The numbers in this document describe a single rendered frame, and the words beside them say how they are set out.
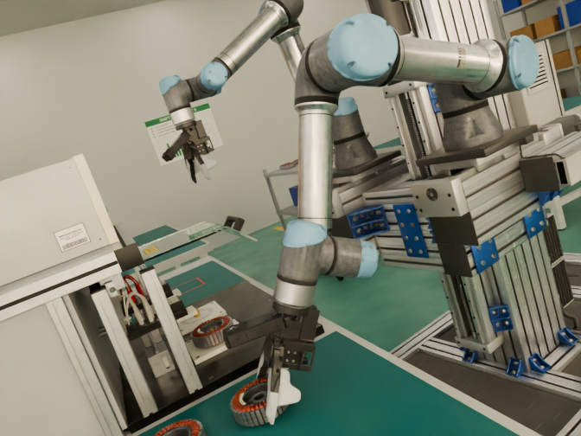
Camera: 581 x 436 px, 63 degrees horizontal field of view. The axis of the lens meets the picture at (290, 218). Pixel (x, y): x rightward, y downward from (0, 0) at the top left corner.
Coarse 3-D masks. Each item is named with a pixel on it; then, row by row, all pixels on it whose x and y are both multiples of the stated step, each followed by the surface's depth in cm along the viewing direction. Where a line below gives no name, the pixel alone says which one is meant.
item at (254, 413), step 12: (252, 384) 93; (264, 384) 92; (240, 396) 90; (252, 396) 90; (264, 396) 89; (240, 408) 86; (252, 408) 85; (264, 408) 84; (240, 420) 86; (252, 420) 85; (264, 420) 85
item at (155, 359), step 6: (162, 342) 122; (150, 348) 120; (162, 348) 117; (150, 354) 116; (156, 354) 115; (162, 354) 115; (168, 354) 116; (150, 360) 114; (156, 360) 115; (162, 360) 115; (168, 360) 116; (150, 366) 114; (156, 366) 115; (162, 366) 115; (174, 366) 116; (156, 372) 115; (162, 372) 115
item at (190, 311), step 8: (176, 296) 122; (176, 304) 116; (176, 312) 116; (184, 312) 117; (192, 312) 118; (144, 320) 119; (176, 320) 117; (136, 328) 115; (144, 328) 113; (152, 328) 114; (128, 336) 112; (136, 336) 113; (152, 336) 118; (152, 344) 115
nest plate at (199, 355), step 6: (186, 342) 128; (192, 342) 126; (222, 342) 120; (192, 348) 122; (198, 348) 121; (204, 348) 120; (210, 348) 118; (216, 348) 117; (222, 348) 117; (192, 354) 119; (198, 354) 117; (204, 354) 116; (210, 354) 116; (216, 354) 116; (198, 360) 115; (204, 360) 115
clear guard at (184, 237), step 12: (192, 228) 124; (204, 228) 117; (216, 228) 111; (228, 228) 109; (156, 240) 124; (168, 240) 118; (180, 240) 111; (192, 240) 106; (156, 252) 107; (168, 252) 104
